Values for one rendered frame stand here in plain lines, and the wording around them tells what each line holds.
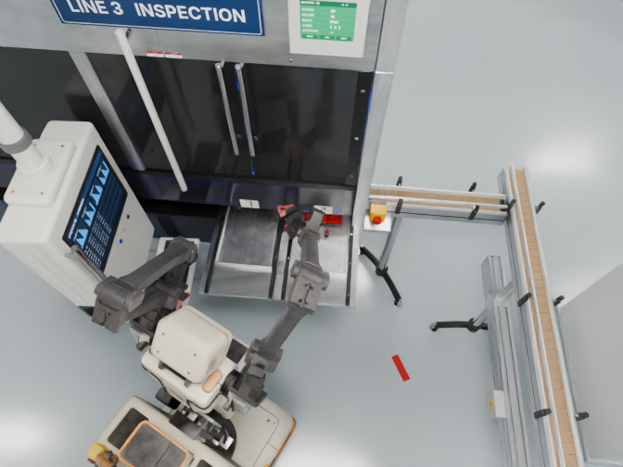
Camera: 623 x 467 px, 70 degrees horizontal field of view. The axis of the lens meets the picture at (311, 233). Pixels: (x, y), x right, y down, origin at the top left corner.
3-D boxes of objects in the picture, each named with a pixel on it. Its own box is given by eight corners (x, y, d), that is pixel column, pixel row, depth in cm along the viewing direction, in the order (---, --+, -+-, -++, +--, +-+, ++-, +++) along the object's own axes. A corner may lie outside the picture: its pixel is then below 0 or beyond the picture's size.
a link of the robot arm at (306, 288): (288, 294, 116) (323, 309, 117) (298, 257, 126) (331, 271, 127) (241, 366, 146) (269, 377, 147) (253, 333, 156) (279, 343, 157)
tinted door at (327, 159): (254, 176, 188) (234, 59, 137) (356, 183, 186) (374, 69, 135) (254, 177, 187) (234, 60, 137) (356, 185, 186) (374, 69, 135)
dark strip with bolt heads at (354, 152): (341, 211, 204) (358, 69, 135) (351, 212, 204) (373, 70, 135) (341, 214, 203) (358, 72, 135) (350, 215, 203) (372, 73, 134)
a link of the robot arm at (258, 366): (244, 376, 143) (260, 383, 144) (257, 349, 141) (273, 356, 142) (247, 362, 152) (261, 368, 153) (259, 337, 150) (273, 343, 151)
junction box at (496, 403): (486, 393, 216) (492, 389, 208) (496, 394, 216) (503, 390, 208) (489, 420, 210) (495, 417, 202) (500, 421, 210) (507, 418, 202)
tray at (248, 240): (229, 204, 220) (228, 200, 217) (281, 208, 219) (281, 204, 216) (215, 265, 203) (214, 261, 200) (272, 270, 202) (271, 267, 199)
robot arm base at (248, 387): (225, 387, 144) (255, 408, 141) (235, 367, 143) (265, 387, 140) (237, 378, 153) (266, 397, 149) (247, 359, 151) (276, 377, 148)
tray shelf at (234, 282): (220, 205, 222) (220, 203, 221) (360, 217, 219) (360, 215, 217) (199, 294, 198) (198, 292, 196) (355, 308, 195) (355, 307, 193)
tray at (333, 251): (297, 209, 219) (297, 206, 216) (349, 213, 218) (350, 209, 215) (289, 271, 202) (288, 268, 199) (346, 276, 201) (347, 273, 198)
